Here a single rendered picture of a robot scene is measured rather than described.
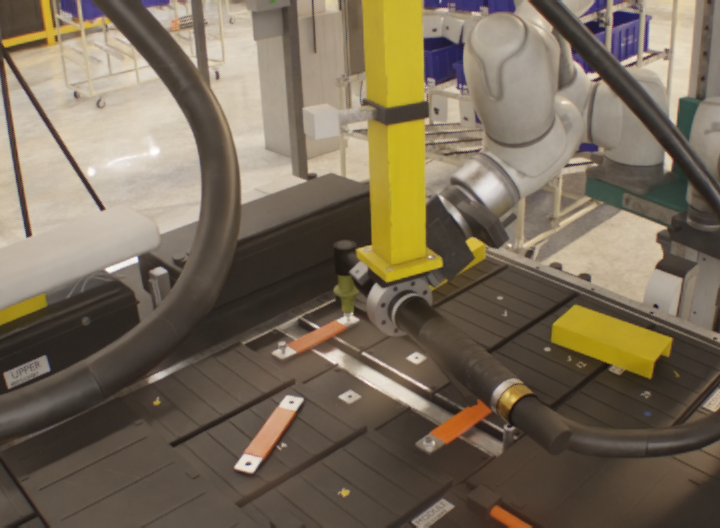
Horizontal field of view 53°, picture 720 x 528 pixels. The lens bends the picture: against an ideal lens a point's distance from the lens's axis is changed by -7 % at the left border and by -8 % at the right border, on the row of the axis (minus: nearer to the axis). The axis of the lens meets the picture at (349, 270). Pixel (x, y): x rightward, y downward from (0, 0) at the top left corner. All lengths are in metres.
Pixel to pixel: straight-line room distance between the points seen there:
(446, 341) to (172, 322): 0.46
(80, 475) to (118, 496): 0.07
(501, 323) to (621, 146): 0.84
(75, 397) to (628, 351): 0.78
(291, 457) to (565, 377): 0.39
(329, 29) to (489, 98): 3.91
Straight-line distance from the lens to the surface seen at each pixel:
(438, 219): 1.05
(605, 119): 1.90
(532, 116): 1.00
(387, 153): 0.90
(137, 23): 0.64
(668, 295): 1.36
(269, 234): 1.25
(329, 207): 1.32
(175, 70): 0.62
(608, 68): 0.93
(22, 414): 0.49
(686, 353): 1.16
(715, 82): 1.97
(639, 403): 1.05
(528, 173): 1.08
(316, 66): 4.83
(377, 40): 0.88
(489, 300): 1.24
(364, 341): 1.15
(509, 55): 0.94
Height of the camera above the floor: 1.62
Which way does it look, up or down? 27 degrees down
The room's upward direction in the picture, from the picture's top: 3 degrees counter-clockwise
